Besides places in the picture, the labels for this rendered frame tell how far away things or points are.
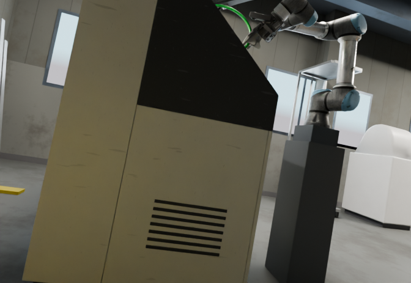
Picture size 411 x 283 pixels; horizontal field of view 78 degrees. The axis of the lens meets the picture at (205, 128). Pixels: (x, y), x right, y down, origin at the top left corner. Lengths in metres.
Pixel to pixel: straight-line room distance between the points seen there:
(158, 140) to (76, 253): 0.53
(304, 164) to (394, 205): 2.98
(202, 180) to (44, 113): 3.32
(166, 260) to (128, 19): 0.97
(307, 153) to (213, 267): 0.77
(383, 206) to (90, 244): 3.81
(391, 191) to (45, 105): 4.84
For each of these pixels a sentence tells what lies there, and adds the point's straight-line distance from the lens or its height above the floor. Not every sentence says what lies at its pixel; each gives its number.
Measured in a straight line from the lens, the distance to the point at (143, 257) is 1.15.
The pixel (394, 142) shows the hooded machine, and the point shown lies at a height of 1.18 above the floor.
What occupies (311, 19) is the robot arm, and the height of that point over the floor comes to 1.36.
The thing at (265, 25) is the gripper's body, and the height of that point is 1.29.
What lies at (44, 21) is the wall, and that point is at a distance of 4.41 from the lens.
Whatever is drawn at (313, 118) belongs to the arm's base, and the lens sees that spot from 1.63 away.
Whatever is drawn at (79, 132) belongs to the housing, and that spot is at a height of 0.64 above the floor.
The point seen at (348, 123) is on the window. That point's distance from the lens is 5.36.
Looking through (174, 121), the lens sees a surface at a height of 0.75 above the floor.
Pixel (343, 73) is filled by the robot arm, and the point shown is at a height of 1.20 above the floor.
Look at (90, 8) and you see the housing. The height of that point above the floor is 1.12.
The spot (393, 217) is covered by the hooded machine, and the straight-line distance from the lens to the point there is 4.44.
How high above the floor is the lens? 0.69
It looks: 3 degrees up
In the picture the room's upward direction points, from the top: 10 degrees clockwise
